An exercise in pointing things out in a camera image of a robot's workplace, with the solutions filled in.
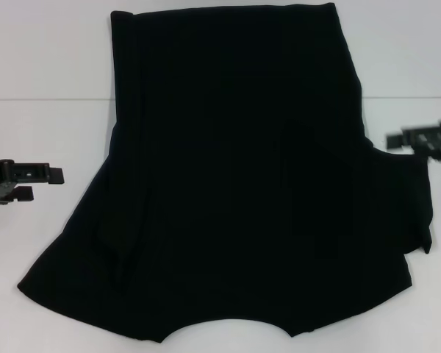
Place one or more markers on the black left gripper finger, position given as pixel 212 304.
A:
pixel 56 175
pixel 24 193

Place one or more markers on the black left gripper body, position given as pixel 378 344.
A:
pixel 7 176

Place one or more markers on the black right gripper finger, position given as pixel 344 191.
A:
pixel 395 140

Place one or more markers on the black shirt with FREE print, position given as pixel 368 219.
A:
pixel 224 165

